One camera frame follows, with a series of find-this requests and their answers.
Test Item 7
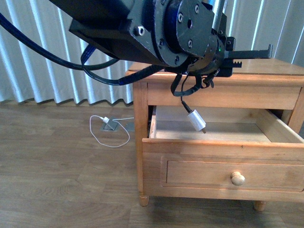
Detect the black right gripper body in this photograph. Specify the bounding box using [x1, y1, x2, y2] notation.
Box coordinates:
[128, 0, 237, 78]

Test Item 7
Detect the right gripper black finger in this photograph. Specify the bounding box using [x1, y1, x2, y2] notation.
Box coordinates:
[223, 59, 242, 68]
[225, 44, 273, 59]

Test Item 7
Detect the white charger with black cable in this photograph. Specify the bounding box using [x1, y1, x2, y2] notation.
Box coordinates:
[171, 74, 207, 133]

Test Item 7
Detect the wooden drawer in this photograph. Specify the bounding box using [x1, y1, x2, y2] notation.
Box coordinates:
[142, 106, 304, 202]

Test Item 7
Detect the wooden nightstand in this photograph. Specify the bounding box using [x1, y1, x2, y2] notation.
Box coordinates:
[133, 59, 304, 211]

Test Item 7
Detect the closed metal floor socket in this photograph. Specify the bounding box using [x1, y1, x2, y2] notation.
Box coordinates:
[125, 123, 135, 132]

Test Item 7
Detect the open metal floor socket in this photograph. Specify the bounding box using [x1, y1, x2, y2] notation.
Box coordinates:
[100, 120, 118, 131]

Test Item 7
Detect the white pleated curtain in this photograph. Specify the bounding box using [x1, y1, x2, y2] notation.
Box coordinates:
[0, 0, 304, 103]

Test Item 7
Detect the blue black braided cable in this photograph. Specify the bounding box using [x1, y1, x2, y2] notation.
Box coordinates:
[0, 11, 167, 86]

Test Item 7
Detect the white plug with white cable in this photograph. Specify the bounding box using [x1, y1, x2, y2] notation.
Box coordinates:
[88, 115, 134, 148]

